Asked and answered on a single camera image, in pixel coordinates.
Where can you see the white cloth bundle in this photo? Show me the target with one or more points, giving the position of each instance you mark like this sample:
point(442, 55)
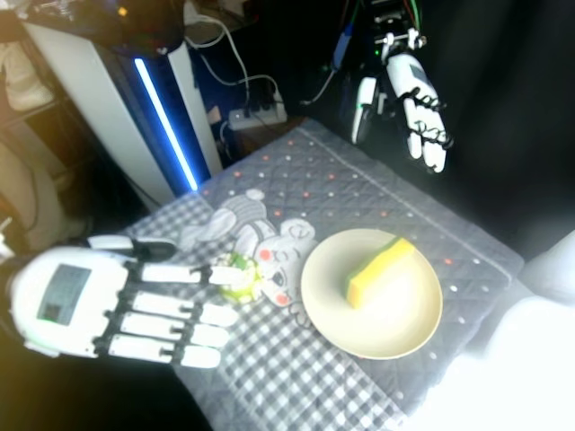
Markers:
point(24, 81)

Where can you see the white computer tower blue light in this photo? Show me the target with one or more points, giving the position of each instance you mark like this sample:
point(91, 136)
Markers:
point(112, 116)

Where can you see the grey quilt with bear print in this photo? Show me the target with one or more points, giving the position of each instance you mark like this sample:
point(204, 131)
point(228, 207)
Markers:
point(287, 359)

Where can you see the yellow sponge with green pad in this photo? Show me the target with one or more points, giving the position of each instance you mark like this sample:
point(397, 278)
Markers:
point(382, 271)

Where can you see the cream round plate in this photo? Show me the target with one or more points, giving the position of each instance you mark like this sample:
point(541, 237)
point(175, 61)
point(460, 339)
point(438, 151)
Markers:
point(386, 323)

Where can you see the small green and white toy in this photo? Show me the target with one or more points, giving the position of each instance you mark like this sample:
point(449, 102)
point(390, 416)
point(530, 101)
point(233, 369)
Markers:
point(240, 296)

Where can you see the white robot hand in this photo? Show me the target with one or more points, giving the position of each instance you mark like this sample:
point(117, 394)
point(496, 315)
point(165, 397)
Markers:
point(409, 74)
point(63, 292)

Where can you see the white power strip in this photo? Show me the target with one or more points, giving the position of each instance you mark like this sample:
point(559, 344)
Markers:
point(260, 116)

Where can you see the white robot body shell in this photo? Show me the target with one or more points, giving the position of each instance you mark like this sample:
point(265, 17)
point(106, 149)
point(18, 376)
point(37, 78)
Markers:
point(516, 359)

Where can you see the black rounded device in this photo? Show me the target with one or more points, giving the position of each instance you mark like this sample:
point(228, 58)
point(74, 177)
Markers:
point(139, 27)

